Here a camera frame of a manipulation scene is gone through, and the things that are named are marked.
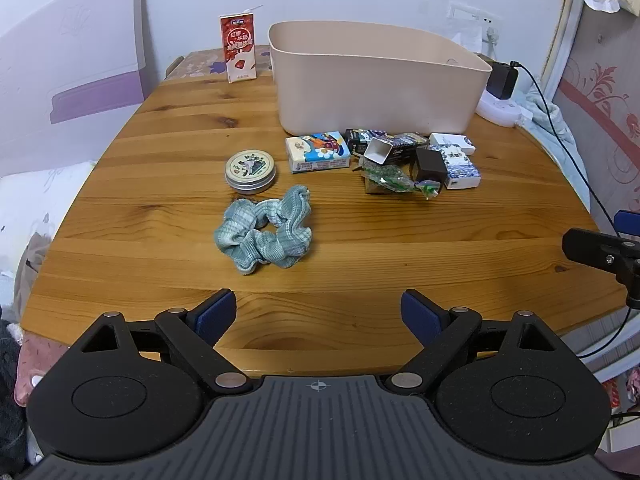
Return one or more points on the light blue blanket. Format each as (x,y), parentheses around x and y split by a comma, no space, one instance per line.
(547,120)

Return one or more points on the floral purple cloth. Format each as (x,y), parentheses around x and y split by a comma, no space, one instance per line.
(205,62)

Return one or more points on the red milk carton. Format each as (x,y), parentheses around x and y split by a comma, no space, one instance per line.
(239,50)

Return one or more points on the white power strip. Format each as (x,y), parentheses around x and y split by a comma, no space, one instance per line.
(500,112)

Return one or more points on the beige plastic storage bin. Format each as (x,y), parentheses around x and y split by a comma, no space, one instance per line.
(380,85)

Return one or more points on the white blue patterned box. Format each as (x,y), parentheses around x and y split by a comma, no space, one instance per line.
(462,170)

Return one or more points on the white wall plug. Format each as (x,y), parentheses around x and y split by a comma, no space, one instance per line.
(493,40)

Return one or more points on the pink cloth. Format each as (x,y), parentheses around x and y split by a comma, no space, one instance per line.
(35,365)

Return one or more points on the green candy wrapper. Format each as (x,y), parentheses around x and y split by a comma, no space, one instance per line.
(387,177)

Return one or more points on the white printed bedding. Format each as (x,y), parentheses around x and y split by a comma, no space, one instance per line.
(35,210)

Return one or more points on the teal fabric scrunchie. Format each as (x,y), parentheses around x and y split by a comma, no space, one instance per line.
(290,240)

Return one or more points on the small white square cup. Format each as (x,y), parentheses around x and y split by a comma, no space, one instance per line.
(377,151)

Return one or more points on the colourful tissue pack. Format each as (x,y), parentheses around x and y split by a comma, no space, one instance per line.
(318,152)

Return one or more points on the round metal tin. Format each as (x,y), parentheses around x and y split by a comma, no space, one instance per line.
(250,170)

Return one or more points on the plain white small box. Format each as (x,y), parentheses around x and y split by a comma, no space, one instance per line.
(450,139)

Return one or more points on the small black box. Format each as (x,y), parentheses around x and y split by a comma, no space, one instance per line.
(431,166)

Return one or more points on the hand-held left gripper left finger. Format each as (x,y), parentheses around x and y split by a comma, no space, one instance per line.
(217,316)

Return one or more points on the floral wardrobe panel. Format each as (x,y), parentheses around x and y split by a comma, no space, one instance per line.
(605,95)

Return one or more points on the black charger adapter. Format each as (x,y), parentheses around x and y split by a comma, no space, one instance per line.
(502,80)

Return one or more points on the white wall socket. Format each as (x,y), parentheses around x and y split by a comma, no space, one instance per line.
(470,14)

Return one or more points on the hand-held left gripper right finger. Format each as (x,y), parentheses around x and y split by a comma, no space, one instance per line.
(421,318)

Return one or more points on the white purple headboard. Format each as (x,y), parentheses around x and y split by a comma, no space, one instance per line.
(65,70)

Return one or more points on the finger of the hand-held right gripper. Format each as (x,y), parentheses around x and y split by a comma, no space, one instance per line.
(595,251)

